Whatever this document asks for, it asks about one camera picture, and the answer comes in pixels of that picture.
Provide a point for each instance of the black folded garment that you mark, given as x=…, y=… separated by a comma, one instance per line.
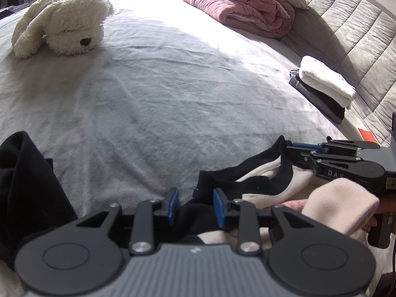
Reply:
x=324, y=102

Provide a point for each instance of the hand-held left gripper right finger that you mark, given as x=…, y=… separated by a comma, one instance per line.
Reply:
x=219, y=208

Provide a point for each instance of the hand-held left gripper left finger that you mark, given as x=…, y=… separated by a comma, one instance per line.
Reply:
x=174, y=207

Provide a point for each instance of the white plush dog toy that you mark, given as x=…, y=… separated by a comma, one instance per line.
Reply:
x=68, y=21

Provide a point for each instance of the person's right hand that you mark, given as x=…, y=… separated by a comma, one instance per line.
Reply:
x=385, y=205

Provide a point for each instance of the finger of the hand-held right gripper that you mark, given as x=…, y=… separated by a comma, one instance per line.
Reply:
x=300, y=157
x=309, y=147

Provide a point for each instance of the pink folded quilt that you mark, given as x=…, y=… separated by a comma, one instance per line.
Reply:
x=241, y=3

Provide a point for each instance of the red printed book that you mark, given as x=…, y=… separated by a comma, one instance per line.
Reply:
x=368, y=136

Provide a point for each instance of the white folded garment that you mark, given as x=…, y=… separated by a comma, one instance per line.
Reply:
x=328, y=80

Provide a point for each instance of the beige and black printed sweatshirt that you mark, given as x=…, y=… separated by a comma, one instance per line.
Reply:
x=31, y=191

